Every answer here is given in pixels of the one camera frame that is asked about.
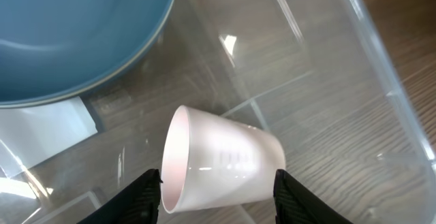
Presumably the pink cup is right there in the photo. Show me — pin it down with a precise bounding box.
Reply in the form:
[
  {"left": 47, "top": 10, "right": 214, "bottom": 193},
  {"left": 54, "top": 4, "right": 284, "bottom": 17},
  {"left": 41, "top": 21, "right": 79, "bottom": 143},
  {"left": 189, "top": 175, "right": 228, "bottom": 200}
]
[{"left": 161, "top": 106, "right": 286, "bottom": 214}]

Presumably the clear plastic storage bin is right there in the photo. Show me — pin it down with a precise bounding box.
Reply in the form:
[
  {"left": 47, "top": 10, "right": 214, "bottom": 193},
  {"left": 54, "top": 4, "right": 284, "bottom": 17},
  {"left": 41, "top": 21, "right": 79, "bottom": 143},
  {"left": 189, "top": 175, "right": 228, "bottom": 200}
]
[{"left": 1, "top": 0, "right": 435, "bottom": 223}]

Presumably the dark blue plate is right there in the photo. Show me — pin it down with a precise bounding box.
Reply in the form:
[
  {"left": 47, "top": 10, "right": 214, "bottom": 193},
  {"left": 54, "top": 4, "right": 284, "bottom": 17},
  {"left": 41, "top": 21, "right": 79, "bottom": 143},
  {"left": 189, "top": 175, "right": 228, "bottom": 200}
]
[{"left": 1, "top": 0, "right": 174, "bottom": 108}]

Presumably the white label in bin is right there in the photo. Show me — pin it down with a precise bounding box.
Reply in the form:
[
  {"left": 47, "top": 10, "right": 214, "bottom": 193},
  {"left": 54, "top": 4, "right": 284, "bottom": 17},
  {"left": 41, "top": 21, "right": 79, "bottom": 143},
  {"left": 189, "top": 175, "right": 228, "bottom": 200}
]
[{"left": 1, "top": 97, "right": 97, "bottom": 178}]

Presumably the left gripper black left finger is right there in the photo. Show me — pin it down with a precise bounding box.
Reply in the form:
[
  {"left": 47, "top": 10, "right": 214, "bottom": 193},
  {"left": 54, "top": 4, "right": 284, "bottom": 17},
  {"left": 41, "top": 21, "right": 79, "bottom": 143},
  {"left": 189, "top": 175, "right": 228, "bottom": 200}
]
[{"left": 78, "top": 169, "right": 163, "bottom": 224}]

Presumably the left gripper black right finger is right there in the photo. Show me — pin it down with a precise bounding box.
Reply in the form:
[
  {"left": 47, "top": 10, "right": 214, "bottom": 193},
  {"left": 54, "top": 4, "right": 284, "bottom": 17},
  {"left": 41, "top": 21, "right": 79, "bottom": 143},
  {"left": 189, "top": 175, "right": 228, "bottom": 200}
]
[{"left": 273, "top": 169, "right": 352, "bottom": 224}]

